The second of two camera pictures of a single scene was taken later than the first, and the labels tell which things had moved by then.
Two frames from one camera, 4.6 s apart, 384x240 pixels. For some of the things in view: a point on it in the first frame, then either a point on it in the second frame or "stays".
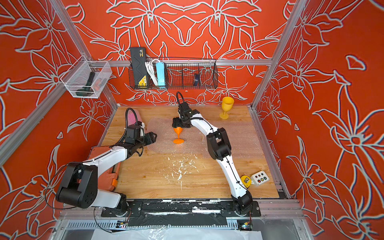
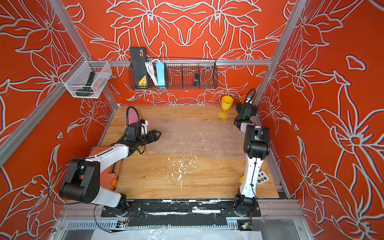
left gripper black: (149, 137) stays
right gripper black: (176, 123) → (239, 107)
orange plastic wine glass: (178, 130) → (243, 97)
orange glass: (171, 140) stays
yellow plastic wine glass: (227, 103) stays
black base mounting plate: (181, 208) stays
